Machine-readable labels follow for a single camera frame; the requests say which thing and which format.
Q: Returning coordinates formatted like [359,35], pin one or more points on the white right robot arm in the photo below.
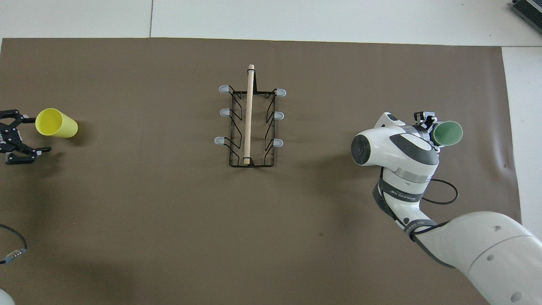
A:
[487,250]

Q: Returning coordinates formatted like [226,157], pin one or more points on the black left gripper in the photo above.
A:
[9,136]

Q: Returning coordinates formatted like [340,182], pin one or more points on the yellow plastic cup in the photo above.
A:
[59,125]

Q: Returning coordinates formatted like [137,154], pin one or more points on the pale green plastic cup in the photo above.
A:
[448,134]

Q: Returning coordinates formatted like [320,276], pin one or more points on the brown table mat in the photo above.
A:
[211,237]

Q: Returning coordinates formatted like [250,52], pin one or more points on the grey laptop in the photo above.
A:
[529,9]

